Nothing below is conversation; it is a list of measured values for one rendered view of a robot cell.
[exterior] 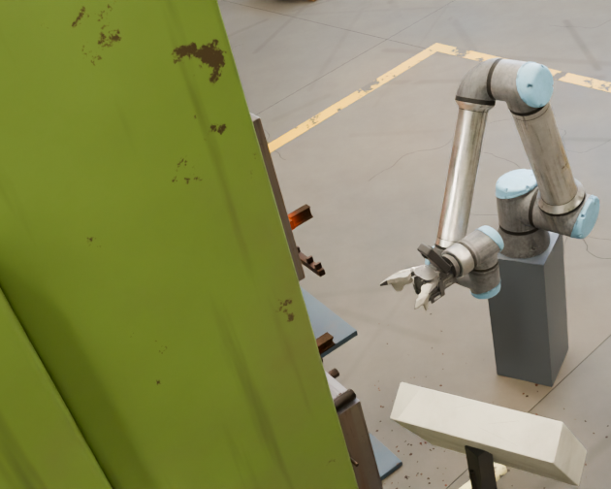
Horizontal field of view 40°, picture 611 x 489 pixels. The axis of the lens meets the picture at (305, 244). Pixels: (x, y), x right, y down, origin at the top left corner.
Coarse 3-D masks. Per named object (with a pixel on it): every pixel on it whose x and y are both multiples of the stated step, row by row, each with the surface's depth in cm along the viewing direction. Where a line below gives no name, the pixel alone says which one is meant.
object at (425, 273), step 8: (440, 256) 238; (448, 256) 235; (456, 264) 234; (416, 272) 234; (424, 272) 233; (432, 272) 232; (440, 272) 234; (448, 272) 240; (456, 272) 235; (416, 280) 235; (424, 280) 231; (440, 280) 232; (448, 280) 237; (456, 280) 239; (416, 288) 237; (440, 288) 234; (432, 296) 233; (440, 296) 235
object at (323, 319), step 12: (312, 300) 282; (312, 312) 277; (324, 312) 275; (312, 324) 272; (324, 324) 271; (336, 324) 270; (348, 324) 268; (336, 336) 265; (348, 336) 264; (336, 348) 263
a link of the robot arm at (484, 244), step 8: (472, 232) 241; (480, 232) 239; (488, 232) 239; (496, 232) 239; (464, 240) 238; (472, 240) 237; (480, 240) 237; (488, 240) 238; (496, 240) 239; (472, 248) 236; (480, 248) 236; (488, 248) 238; (496, 248) 239; (472, 256) 235; (480, 256) 237; (488, 256) 239; (496, 256) 241; (480, 264) 239; (488, 264) 240
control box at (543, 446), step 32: (416, 416) 171; (448, 416) 168; (480, 416) 165; (512, 416) 162; (448, 448) 192; (480, 448) 171; (512, 448) 160; (544, 448) 157; (576, 448) 171; (576, 480) 176
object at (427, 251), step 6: (420, 246) 230; (426, 246) 229; (420, 252) 231; (426, 252) 228; (432, 252) 228; (426, 258) 230; (432, 258) 229; (438, 258) 230; (438, 264) 231; (444, 264) 233; (444, 270) 234
